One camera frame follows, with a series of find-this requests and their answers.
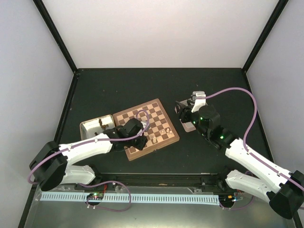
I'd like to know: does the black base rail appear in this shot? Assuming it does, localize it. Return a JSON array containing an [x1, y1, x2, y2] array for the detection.
[[88, 173, 236, 192]]

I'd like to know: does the silver pink tin tray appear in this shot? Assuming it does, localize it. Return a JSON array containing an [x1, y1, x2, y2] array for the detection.
[[175, 99, 207, 132]]

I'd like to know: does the circuit board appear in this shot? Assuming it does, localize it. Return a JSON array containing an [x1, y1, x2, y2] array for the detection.
[[218, 193, 244, 203], [87, 193, 104, 200]]

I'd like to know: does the wooden chess board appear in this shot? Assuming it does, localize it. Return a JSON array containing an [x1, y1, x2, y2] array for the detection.
[[113, 98, 180, 161]]

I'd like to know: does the white slotted cable duct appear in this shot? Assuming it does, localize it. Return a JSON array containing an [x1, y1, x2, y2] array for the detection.
[[40, 192, 219, 206]]

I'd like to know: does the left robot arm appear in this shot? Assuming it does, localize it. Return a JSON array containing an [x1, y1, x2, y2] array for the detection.
[[28, 118, 150, 191]]

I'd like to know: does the right circuit board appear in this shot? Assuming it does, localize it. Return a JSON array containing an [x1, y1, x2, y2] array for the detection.
[[218, 193, 244, 203]]

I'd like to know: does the dark chess pieces pile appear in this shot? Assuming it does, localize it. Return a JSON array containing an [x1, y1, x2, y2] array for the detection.
[[94, 119, 109, 136]]

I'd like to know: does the left circuit board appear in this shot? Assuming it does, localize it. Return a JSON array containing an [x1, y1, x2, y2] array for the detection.
[[87, 193, 104, 200]]

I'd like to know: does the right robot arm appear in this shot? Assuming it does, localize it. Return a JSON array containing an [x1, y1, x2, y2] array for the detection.
[[175, 100, 304, 219]]

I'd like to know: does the gold tin tray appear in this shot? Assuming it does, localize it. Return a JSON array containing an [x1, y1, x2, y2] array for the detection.
[[80, 115, 115, 140]]

